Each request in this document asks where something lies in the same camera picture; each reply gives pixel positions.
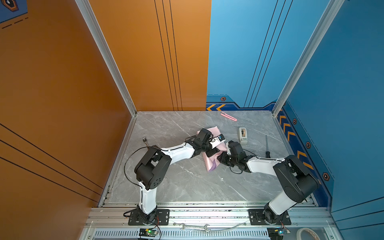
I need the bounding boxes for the left green circuit board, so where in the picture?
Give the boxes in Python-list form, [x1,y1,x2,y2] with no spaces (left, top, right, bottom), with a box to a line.
[138,229,159,240]

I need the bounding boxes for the white tape dispenser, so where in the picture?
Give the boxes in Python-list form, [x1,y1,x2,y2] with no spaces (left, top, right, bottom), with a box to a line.
[239,127,248,144]

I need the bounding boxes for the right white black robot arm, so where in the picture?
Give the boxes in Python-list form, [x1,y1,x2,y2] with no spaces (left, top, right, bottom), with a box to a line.
[218,152,320,225]

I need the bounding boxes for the red handled ratchet tool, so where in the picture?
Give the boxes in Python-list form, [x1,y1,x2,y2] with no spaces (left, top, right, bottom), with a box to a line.
[143,137,150,148]

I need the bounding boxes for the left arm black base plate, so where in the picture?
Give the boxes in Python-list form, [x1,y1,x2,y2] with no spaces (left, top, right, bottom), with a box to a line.
[128,208,170,226]

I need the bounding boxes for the yellow handled screwdriver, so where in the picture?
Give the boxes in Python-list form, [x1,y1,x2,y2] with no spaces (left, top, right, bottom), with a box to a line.
[265,136,271,158]

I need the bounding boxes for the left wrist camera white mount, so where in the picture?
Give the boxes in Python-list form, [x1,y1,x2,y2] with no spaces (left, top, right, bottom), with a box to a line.
[197,129,226,150]

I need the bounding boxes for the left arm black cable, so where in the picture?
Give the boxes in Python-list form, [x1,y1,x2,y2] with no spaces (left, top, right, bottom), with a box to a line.
[123,146,154,189]

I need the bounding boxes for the pink scissors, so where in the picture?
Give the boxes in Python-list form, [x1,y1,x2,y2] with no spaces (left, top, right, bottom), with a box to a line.
[220,112,238,122]

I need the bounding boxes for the white tape roll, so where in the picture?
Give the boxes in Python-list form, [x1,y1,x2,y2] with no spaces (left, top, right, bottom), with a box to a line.
[296,227,321,240]

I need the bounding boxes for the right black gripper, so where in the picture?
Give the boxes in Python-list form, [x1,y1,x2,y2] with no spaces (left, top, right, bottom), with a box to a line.
[215,151,239,168]

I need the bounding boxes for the pink wrapping paper sheet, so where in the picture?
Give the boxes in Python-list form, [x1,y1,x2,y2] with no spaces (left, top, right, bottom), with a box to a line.
[202,126,228,172]

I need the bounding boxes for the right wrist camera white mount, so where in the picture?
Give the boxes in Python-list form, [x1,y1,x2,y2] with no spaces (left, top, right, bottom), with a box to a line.
[228,141,247,158]

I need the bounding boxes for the green circuit board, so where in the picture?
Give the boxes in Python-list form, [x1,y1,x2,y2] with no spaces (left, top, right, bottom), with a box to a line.
[138,229,159,240]
[267,229,284,240]

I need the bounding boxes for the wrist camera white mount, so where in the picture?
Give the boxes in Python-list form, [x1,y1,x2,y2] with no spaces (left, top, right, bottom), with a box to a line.
[228,141,247,158]
[197,129,226,150]

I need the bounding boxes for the right green circuit board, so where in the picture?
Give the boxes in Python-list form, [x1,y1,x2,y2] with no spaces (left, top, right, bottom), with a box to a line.
[267,229,284,240]

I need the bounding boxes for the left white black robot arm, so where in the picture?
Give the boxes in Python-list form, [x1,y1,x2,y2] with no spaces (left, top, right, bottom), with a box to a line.
[135,134,225,224]

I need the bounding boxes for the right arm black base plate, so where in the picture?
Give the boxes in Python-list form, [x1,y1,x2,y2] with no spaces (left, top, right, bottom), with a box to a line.
[248,209,292,226]

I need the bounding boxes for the silver wrench on rail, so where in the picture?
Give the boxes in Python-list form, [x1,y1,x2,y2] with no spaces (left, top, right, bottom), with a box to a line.
[180,224,211,233]

